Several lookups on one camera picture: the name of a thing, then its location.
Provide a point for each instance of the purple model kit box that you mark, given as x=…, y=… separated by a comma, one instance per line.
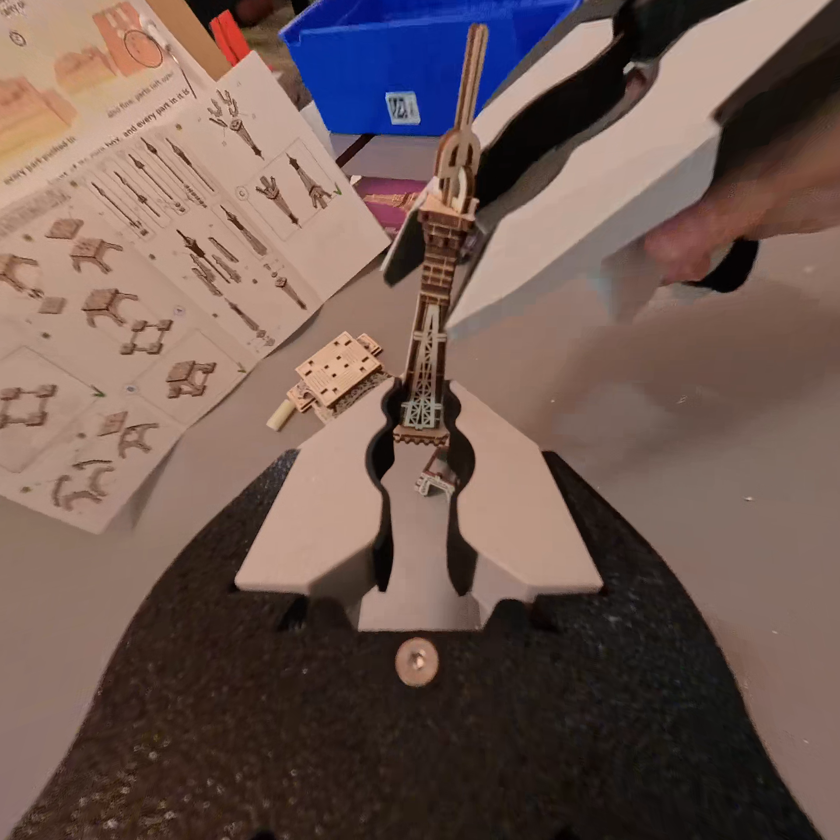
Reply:
x=387, y=203

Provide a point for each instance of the brown cardboard sheet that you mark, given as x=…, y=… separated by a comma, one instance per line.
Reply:
x=190, y=33

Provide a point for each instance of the blue plastic bin with tag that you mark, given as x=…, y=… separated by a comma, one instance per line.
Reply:
x=354, y=72

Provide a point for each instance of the wooden tower spire section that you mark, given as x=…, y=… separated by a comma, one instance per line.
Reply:
x=438, y=262

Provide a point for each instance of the small cream wax stick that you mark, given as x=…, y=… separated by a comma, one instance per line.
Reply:
x=282, y=417

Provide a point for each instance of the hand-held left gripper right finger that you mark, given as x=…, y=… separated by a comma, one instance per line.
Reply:
x=525, y=518

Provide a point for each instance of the wooden tower legged section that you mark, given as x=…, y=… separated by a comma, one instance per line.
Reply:
x=434, y=482

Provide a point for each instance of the red plastic bin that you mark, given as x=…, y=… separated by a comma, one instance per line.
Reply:
x=229, y=39

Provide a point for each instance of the person's right hand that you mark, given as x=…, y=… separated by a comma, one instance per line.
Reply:
x=754, y=216

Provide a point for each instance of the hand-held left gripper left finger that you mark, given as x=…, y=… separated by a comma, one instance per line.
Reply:
x=308, y=518

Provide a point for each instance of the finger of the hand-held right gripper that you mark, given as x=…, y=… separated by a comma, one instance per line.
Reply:
x=525, y=79
x=590, y=210

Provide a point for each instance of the colour printed guide sheet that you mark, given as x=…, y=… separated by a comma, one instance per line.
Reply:
x=65, y=79

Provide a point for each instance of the wooden tower base section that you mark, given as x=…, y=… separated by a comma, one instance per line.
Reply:
x=334, y=367

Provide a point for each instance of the folded assembly instruction sheet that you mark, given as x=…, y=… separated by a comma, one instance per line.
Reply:
x=197, y=315

